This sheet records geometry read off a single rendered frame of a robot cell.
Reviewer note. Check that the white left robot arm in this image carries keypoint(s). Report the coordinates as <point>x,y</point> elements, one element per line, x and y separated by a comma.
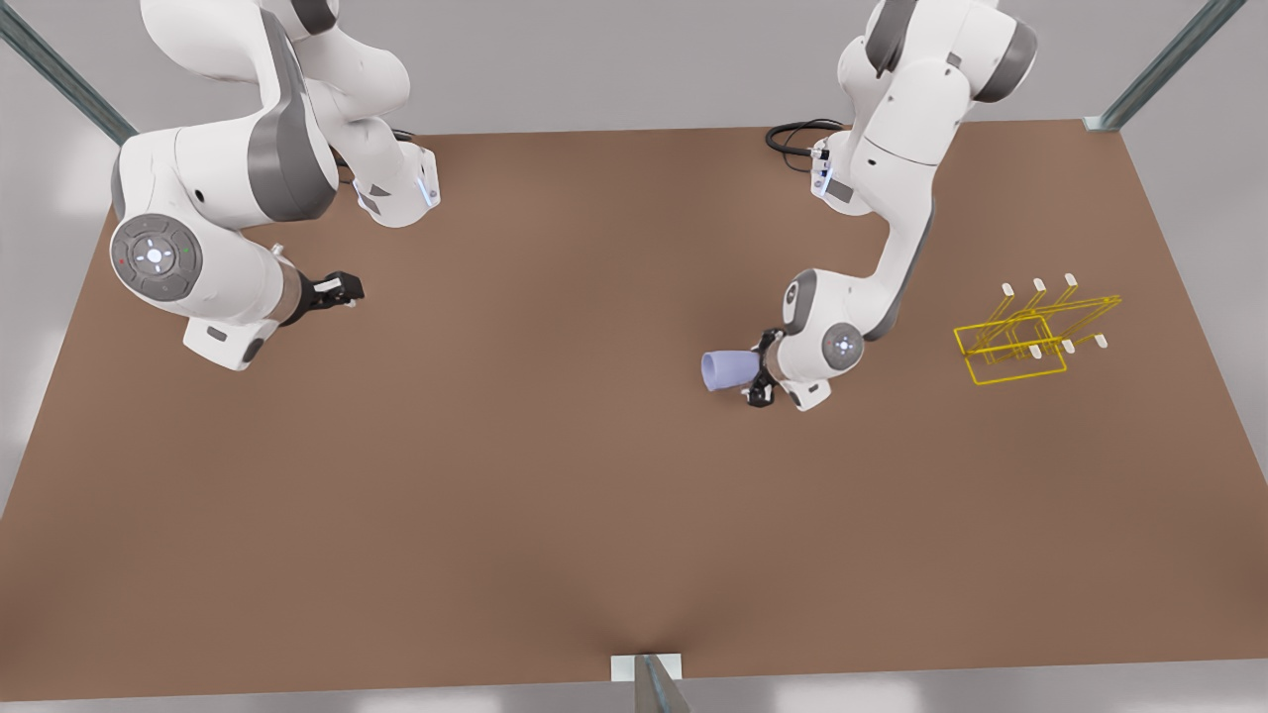
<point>897,129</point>

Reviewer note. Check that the silver frame post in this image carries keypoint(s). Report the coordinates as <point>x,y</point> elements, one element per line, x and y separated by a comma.
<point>64,74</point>
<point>1164,64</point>
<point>649,683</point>

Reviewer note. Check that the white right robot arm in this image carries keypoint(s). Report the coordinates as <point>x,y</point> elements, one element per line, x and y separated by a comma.
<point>218,178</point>

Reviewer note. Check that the lavender cup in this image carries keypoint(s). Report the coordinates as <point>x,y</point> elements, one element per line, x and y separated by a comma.
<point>728,369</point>

